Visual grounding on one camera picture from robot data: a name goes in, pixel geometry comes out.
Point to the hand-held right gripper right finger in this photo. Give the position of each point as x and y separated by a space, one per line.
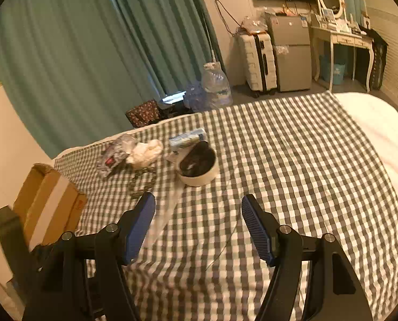
257 230

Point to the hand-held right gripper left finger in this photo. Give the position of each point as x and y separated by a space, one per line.
140 227

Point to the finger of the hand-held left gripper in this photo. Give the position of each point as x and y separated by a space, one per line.
10 237

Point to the brown cardboard box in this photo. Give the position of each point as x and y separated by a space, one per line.
48 200

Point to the checked blanket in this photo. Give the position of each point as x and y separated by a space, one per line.
286 174

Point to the crumpled white tissue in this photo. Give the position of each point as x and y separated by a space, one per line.
145 152

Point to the crumpled silver wrapper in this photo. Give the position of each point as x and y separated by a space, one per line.
113 155

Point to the round white container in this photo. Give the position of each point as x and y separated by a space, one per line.
197 169

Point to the dark patterned bag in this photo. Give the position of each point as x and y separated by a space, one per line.
142 113

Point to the large clear water bottle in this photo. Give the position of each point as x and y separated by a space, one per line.
216 85

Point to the white bed sheet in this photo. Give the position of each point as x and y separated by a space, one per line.
376 123

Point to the white suitcase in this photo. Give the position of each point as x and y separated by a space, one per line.
257 60

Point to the blue trash bin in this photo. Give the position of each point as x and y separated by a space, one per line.
334 70

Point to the green curtain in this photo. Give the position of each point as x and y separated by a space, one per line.
85 57

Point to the grey small fridge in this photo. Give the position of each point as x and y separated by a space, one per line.
291 53

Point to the clear plastic bag on suitcase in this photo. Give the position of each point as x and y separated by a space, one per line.
252 25

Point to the black hanging clothing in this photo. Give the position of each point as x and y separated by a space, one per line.
377 62

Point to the white dressing table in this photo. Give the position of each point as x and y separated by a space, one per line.
344 38

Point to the white louvred door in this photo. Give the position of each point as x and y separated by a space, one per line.
393 57

